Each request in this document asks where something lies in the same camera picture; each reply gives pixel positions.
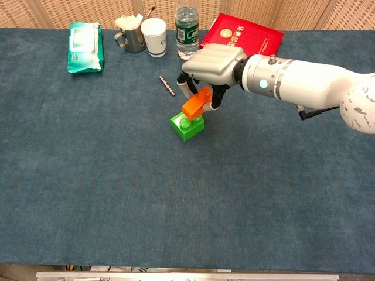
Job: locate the clear plastic water bottle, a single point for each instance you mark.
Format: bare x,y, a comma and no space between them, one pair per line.
185,32

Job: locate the white paper cup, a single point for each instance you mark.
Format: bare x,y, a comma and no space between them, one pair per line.
155,38

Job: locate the green toy block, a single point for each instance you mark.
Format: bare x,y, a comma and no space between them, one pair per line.
187,128

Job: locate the green wet wipes pack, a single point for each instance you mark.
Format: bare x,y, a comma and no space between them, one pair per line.
85,49

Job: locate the white tissue in mug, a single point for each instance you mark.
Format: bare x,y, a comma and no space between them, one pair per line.
127,22

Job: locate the red certificate book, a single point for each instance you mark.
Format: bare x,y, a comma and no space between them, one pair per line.
249,32

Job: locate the orange toy block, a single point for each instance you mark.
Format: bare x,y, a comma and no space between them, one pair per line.
197,104

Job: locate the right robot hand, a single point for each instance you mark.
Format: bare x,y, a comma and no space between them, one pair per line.
212,63

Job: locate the blue table cloth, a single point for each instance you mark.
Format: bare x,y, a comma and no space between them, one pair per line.
117,190

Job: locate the aluminium frame rail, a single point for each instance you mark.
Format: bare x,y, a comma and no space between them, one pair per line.
187,276

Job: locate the stainless steel mug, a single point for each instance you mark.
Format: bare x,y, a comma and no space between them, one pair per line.
134,41

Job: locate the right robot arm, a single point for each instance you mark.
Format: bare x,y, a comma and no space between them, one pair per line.
307,85

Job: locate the woven folding screen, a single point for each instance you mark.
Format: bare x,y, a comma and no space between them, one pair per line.
88,11

